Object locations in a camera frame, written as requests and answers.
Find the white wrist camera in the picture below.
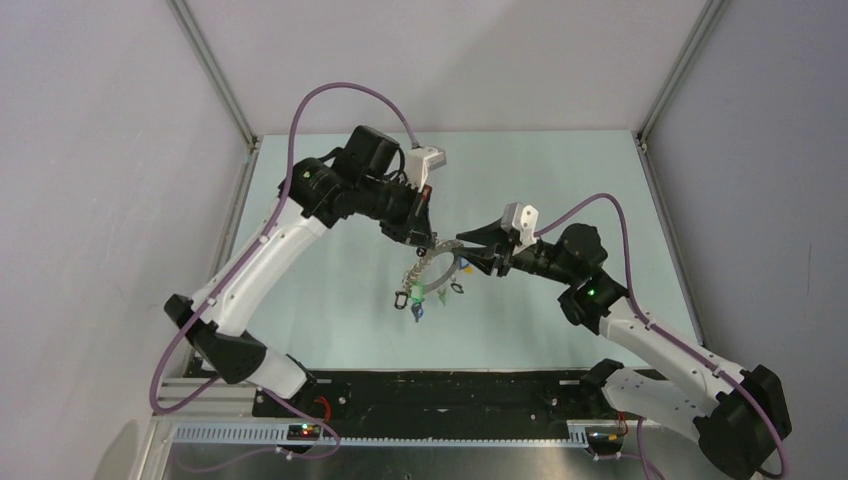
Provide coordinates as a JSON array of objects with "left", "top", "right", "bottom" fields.
[
  {"left": 403, "top": 146, "right": 447, "bottom": 191},
  {"left": 499, "top": 202, "right": 539, "bottom": 255}
]

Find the right small circuit board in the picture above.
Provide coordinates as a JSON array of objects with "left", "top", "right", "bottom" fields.
[{"left": 587, "top": 431, "right": 625, "bottom": 443}]

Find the right aluminium frame post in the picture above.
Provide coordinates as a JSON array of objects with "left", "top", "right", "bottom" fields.
[{"left": 635, "top": 0, "right": 732, "bottom": 152}]

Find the grey slotted cable duct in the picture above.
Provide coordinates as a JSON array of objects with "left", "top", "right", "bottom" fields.
[{"left": 172, "top": 423, "right": 588, "bottom": 448}]

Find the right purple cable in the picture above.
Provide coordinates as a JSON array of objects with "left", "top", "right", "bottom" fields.
[{"left": 535, "top": 193, "right": 792, "bottom": 480}]

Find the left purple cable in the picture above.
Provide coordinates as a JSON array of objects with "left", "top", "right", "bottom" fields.
[{"left": 148, "top": 82, "right": 421, "bottom": 417}]

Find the small circuit board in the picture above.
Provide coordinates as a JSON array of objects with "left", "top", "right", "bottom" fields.
[
  {"left": 286, "top": 423, "right": 323, "bottom": 442},
  {"left": 587, "top": 431, "right": 625, "bottom": 443}
]

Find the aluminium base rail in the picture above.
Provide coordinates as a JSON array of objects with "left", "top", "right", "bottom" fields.
[{"left": 157, "top": 378, "right": 256, "bottom": 421}]

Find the large metal keyring with keys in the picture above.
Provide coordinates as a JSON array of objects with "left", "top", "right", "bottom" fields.
[{"left": 392, "top": 239, "right": 471, "bottom": 323}]

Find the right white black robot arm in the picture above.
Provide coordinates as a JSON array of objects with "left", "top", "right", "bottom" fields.
[{"left": 456, "top": 222, "right": 792, "bottom": 479}]

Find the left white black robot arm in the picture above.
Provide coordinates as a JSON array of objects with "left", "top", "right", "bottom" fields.
[{"left": 164, "top": 125, "right": 446, "bottom": 417}]

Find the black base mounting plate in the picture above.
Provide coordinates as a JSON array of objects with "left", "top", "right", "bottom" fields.
[{"left": 289, "top": 370, "right": 629, "bottom": 441}]

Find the left small circuit board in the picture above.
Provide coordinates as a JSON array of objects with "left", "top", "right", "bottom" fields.
[{"left": 286, "top": 423, "right": 323, "bottom": 442}]

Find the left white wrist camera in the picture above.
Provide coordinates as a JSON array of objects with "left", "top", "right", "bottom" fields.
[{"left": 403, "top": 146, "right": 447, "bottom": 191}]

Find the purple cable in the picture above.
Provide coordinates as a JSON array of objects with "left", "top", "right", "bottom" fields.
[
  {"left": 148, "top": 82, "right": 421, "bottom": 417},
  {"left": 535, "top": 193, "right": 792, "bottom": 480}
]

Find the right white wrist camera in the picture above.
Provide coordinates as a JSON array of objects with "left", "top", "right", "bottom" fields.
[{"left": 499, "top": 202, "right": 539, "bottom": 255}]

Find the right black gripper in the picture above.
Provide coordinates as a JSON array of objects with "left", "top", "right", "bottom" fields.
[{"left": 451, "top": 215, "right": 577, "bottom": 286}]

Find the aluminium frame post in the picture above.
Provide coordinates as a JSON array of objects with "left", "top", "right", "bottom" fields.
[
  {"left": 165, "top": 0, "right": 257, "bottom": 153},
  {"left": 635, "top": 0, "right": 732, "bottom": 152}
]

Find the left aluminium frame post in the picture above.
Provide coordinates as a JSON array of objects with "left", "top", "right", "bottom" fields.
[{"left": 165, "top": 0, "right": 257, "bottom": 153}]

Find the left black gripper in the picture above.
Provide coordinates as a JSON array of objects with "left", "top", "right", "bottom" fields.
[{"left": 355, "top": 176, "right": 435, "bottom": 249}]

